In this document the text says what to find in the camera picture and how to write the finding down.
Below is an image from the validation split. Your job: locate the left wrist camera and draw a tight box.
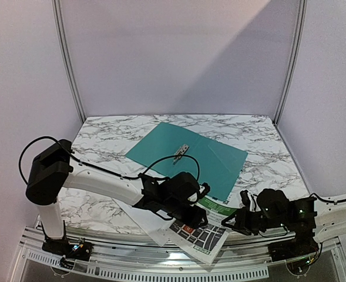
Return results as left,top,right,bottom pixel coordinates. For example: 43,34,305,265
188,183,210,204

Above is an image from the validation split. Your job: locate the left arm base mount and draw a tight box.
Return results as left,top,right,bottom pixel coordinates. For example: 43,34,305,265
42,237,94,261

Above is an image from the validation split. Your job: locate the left aluminium frame post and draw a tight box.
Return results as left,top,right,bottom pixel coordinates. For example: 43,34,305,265
52,0,86,123

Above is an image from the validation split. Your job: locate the right aluminium frame post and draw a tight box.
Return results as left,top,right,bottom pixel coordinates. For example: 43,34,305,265
273,0,307,127

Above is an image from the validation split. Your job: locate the white text paper sheet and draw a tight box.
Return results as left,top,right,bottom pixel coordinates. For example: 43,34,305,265
115,200,173,246

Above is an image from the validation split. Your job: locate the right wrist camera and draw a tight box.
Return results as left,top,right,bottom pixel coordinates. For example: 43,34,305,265
240,190,257,212

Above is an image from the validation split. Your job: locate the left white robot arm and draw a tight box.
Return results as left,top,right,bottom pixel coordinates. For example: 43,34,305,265
22,138,210,255

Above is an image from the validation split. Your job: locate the aluminium frame post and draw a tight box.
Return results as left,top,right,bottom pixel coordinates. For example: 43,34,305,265
273,0,307,127
52,0,86,123

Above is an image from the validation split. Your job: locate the aluminium front rail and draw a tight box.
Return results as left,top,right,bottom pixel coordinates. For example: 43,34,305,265
10,226,346,281

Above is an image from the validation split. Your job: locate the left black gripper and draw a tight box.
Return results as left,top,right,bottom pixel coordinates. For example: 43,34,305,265
162,197,208,230

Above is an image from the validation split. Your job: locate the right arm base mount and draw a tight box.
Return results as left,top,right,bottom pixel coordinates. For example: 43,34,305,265
267,237,319,262

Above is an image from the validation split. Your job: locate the green map flyer sheet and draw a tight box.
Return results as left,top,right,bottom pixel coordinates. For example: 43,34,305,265
165,197,237,264

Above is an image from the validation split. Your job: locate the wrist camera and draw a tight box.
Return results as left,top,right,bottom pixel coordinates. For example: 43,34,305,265
188,183,210,204
240,190,257,212

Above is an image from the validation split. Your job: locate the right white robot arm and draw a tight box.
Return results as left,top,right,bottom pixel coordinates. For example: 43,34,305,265
221,189,346,256

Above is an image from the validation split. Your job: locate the teal file folder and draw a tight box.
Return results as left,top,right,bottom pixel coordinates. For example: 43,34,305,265
126,122,248,201

